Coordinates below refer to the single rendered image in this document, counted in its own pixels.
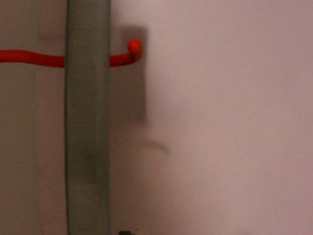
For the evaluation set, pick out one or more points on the brown wall panel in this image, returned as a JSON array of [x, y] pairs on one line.
[[19, 185]]

